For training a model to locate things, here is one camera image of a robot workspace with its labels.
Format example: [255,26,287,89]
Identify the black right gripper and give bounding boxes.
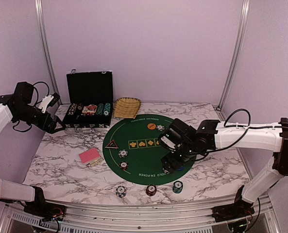
[161,142,198,174]

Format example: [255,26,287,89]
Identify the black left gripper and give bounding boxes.
[14,104,65,133]

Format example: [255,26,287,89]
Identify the orange big blind button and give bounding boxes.
[147,123,156,130]

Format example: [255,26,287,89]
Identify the red playing card deck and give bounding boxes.
[79,148,103,166]

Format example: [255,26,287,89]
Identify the red black chip stack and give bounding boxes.
[146,184,157,196]

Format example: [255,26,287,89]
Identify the triangular all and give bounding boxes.
[105,139,119,149]

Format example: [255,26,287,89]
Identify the blue beige chip stack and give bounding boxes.
[116,185,126,198]

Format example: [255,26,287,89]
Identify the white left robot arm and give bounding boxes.
[0,82,66,216]

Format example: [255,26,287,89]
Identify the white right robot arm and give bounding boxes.
[158,118,288,217]

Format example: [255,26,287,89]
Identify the blue beige chips in case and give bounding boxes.
[68,103,77,116]

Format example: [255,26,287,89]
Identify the card deck in case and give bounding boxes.
[82,106,96,116]

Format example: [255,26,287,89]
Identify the green teal chip stack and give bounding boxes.
[172,181,183,194]

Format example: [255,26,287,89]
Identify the black poker chip case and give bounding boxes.
[63,71,114,130]

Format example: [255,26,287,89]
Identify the green chip row in case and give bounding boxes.
[96,103,104,116]

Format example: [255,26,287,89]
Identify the teal chip row in case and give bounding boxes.
[103,103,111,116]

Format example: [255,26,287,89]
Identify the round green poker mat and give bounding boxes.
[102,114,194,185]

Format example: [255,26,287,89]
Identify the woven bamboo tray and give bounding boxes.
[113,98,141,119]

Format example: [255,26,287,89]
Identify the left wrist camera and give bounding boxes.
[38,93,60,113]

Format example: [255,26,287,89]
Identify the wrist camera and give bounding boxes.
[38,93,60,113]
[158,135,176,151]

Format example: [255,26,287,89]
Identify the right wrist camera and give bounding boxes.
[158,135,176,151]

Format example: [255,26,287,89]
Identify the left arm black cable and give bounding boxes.
[11,81,50,133]

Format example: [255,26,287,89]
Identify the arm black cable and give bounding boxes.
[11,81,50,133]
[194,108,288,162]

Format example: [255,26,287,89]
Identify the left aluminium frame post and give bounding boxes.
[34,0,60,94]

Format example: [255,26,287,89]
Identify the aluminium frame post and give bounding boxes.
[34,0,60,94]
[216,0,251,111]

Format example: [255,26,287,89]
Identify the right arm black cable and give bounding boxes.
[194,108,288,162]

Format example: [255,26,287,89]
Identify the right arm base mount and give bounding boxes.
[211,203,255,222]

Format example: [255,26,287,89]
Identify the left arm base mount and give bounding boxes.
[24,203,66,221]

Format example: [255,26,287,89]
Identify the front aluminium rail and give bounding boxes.
[0,195,282,233]

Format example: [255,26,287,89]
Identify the right aluminium frame post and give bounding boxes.
[216,0,251,111]

